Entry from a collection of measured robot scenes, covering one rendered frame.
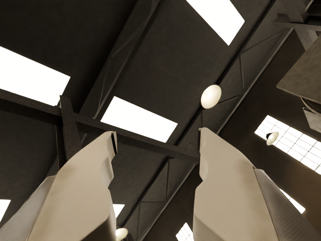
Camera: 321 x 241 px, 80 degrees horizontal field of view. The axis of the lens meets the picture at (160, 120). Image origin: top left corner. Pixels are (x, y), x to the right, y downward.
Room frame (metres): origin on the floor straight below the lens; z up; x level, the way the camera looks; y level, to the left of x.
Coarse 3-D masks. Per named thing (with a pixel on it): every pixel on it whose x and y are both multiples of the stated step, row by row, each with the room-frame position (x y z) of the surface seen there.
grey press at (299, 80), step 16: (320, 48) 1.72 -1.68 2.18; (304, 64) 1.76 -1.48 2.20; (320, 64) 1.75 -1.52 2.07; (288, 80) 1.80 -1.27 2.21; (304, 80) 1.79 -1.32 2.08; (320, 80) 1.78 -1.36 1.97; (304, 96) 1.82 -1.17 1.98; (320, 96) 1.80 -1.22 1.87; (304, 112) 2.17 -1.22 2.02; (320, 112) 1.91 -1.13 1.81; (320, 128) 2.46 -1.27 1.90
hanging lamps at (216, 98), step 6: (180, 78) 3.32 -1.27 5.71; (204, 90) 3.02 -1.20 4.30; (210, 90) 3.31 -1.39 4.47; (216, 90) 3.36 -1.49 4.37; (204, 96) 3.37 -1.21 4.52; (210, 96) 3.32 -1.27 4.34; (216, 96) 3.50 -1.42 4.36; (204, 102) 3.40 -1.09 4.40; (210, 102) 3.53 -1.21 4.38; (216, 102) 3.61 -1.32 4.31; (270, 132) 6.98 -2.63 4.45; (276, 132) 7.09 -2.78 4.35; (270, 138) 7.13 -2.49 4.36; (276, 138) 7.35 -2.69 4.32; (270, 144) 7.36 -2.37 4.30; (120, 228) 4.66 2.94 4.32; (120, 234) 5.01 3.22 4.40; (126, 234) 5.08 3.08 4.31; (120, 240) 5.08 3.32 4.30
